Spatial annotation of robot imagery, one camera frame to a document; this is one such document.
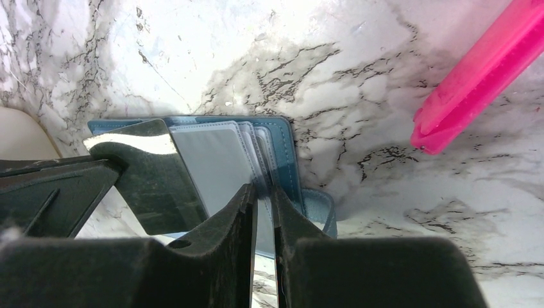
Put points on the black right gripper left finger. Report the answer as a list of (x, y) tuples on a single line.
[(211, 266)]

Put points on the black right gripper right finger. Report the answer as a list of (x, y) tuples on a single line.
[(315, 270)]

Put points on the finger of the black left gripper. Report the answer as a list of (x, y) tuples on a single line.
[(54, 198)]

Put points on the glossy black credit card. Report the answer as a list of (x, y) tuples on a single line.
[(155, 182)]

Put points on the teal card holder wallet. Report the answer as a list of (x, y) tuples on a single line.
[(223, 153)]

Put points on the white oblong plastic tray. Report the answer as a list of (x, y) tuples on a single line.
[(22, 138)]

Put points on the pink small object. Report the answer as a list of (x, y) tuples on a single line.
[(502, 53)]

